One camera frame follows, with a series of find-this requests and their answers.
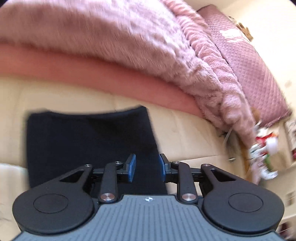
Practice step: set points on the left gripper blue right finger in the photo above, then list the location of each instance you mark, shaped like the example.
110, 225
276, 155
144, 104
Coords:
183, 176

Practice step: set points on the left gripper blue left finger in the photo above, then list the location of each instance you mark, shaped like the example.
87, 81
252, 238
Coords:
110, 175

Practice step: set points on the black pants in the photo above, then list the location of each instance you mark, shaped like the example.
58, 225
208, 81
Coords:
58, 143

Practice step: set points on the salmon pink bed sheet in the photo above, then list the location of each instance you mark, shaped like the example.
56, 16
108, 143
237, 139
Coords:
96, 74

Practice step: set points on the quilted pink headboard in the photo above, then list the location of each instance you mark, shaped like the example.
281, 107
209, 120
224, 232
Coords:
258, 84

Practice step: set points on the fluffy pink blanket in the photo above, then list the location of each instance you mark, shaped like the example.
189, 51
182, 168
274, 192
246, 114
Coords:
165, 39

